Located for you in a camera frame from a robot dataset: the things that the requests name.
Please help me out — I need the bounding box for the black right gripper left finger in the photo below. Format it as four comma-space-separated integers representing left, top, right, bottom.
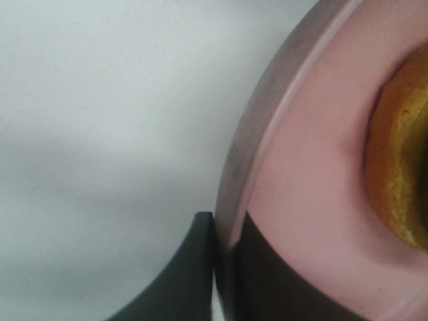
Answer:
109, 212, 214, 321

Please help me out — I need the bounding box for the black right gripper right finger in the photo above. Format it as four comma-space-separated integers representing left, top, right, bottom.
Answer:
230, 212, 392, 321

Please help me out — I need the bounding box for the pink round plate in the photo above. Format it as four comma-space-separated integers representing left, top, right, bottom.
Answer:
215, 1, 427, 320

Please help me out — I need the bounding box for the burger with lettuce and cheese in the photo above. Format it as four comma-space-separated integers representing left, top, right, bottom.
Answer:
364, 45, 427, 251

